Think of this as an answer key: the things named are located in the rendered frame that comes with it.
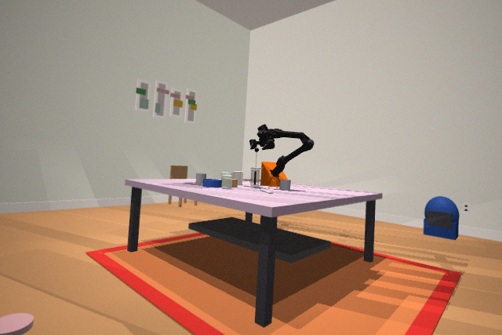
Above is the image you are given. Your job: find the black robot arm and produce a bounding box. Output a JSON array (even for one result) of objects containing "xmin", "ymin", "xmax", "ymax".
[{"xmin": 257, "ymin": 124, "xmax": 314, "ymax": 177}]

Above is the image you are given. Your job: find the dark grey flat shelf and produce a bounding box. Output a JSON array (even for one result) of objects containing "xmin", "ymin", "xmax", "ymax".
[{"xmin": 188, "ymin": 217, "xmax": 331, "ymax": 263}]

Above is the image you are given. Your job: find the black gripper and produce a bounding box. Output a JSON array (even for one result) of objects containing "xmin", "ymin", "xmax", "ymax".
[{"xmin": 249, "ymin": 137, "xmax": 275, "ymax": 150}]

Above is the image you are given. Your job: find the blue cylinder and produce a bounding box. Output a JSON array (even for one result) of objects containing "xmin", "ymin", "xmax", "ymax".
[{"xmin": 202, "ymin": 179, "xmax": 222, "ymax": 188}]

